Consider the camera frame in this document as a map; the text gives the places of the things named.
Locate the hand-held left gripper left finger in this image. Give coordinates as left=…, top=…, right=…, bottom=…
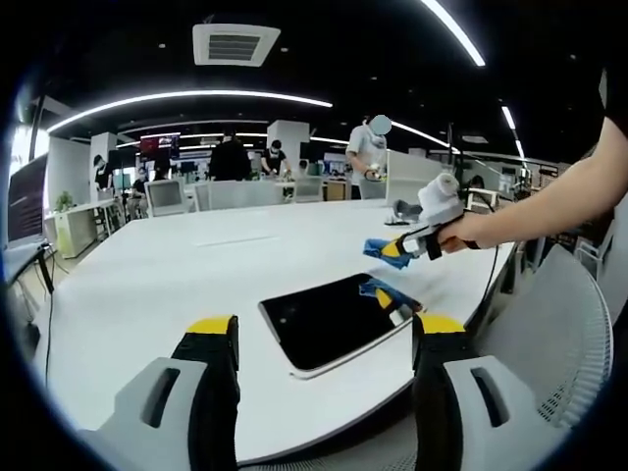
left=78, top=315, right=241, bottom=471

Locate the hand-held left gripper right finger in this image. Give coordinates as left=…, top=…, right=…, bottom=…
left=410, top=313, right=575, bottom=471

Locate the blue cleaning cloth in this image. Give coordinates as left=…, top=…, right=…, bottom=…
left=362, top=236, right=414, bottom=272

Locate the person's right hand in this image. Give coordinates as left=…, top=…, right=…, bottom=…
left=436, top=213, right=493, bottom=256

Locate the grey headset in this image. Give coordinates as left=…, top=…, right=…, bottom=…
left=392, top=197, right=424, bottom=223

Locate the white partition panel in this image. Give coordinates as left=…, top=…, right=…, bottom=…
left=385, top=147, right=445, bottom=200

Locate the ceiling light strip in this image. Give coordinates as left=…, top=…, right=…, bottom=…
left=500, top=104, right=527, bottom=159
left=390, top=120, right=460, bottom=153
left=420, top=0, right=488, bottom=68
left=46, top=89, right=335, bottom=132

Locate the grey mesh office chair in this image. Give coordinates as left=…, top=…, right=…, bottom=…
left=239, top=242, right=615, bottom=471

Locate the light grey desk divider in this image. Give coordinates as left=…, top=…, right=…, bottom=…
left=192, top=180, right=282, bottom=213

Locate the black floor adapter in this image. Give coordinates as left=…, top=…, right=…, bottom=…
left=19, top=322, right=43, bottom=355

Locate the person's black shirt sleeve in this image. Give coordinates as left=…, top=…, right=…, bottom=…
left=598, top=67, right=628, bottom=148

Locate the white low cabinet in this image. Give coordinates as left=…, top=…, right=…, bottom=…
left=43, top=197, right=117, bottom=259

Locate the small monitor stand table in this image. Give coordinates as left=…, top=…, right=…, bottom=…
left=2, top=241, right=56, bottom=295

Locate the white ceiling air vent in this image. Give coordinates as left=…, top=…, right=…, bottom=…
left=191, top=23, right=282, bottom=67

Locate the dark computer monitor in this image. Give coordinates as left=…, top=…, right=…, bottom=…
left=6, top=153, right=51, bottom=245

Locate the white frame cabinet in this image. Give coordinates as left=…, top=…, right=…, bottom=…
left=462, top=187, right=499, bottom=209

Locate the black power cable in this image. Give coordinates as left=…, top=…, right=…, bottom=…
left=42, top=243, right=57, bottom=390

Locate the wall display screen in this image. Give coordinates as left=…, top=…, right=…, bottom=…
left=138, top=133, right=181, bottom=159

